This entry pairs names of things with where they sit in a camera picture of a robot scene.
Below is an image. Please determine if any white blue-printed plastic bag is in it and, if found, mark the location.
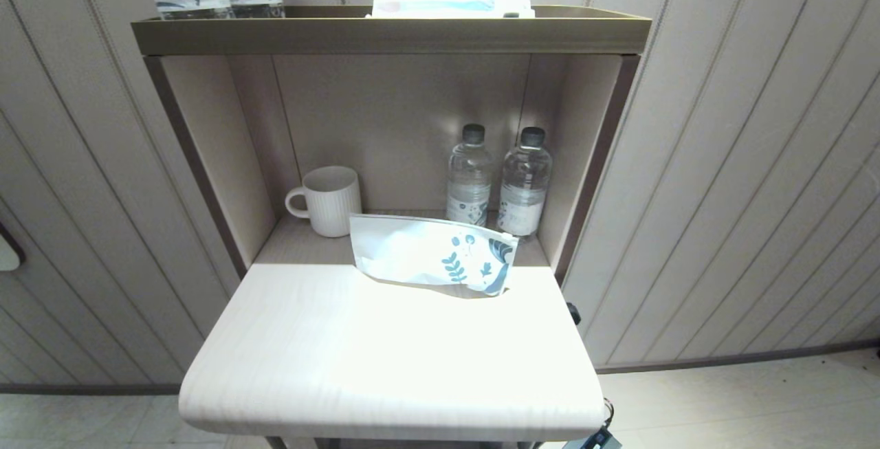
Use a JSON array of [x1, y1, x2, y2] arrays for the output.
[[349, 213, 520, 297]]

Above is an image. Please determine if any clear plastic water bottle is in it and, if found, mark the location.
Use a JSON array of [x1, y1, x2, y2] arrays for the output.
[[496, 127, 553, 238], [447, 123, 494, 228]]

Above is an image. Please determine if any white ribbed mug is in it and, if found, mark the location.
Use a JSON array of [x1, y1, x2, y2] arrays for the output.
[[285, 166, 362, 239]]

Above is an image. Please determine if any beige wooden shelf unit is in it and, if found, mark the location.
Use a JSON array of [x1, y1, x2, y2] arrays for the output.
[[131, 4, 652, 449]]

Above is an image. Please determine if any white blue packet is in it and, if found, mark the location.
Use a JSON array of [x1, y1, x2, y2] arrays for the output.
[[371, 0, 536, 19]]

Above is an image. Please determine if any blue floor device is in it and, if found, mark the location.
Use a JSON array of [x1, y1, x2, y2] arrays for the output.
[[560, 428, 623, 449]]

